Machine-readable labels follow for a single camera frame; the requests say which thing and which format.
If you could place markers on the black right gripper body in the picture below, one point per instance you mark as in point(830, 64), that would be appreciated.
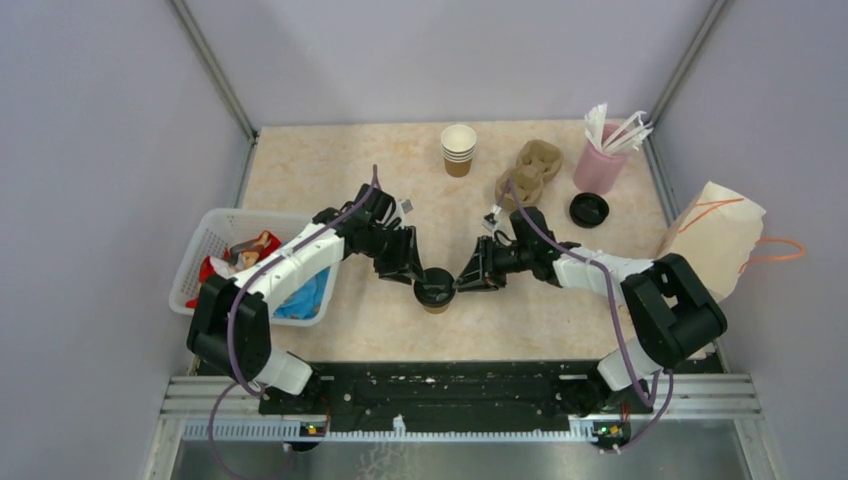
point(509, 260)

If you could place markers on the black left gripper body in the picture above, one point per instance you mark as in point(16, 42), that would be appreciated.
point(378, 245)

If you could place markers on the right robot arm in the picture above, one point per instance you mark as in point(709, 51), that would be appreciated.
point(662, 312)

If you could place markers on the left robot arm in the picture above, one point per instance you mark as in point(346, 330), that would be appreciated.
point(230, 327)

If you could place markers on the black lid stack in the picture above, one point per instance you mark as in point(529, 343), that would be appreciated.
point(588, 210)

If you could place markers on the brown pulp cup carrier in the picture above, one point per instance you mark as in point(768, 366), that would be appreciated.
point(537, 163)

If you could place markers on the blue snack bag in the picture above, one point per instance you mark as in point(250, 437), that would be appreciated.
point(305, 303)

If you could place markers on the pink straw holder cup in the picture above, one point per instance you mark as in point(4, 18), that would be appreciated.
point(597, 172)

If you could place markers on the red snack bag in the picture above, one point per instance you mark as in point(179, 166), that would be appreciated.
point(239, 257)

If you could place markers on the stack of paper cups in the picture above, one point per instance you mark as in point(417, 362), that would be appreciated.
point(458, 144)

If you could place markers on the white plastic basket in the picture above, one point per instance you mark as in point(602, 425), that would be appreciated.
point(220, 229)

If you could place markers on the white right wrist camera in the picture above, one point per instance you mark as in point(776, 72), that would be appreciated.
point(491, 221)

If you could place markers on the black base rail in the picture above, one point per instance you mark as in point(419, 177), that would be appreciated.
point(452, 397)

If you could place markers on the paper takeout bag orange handles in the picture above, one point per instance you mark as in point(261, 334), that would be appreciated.
point(717, 233)

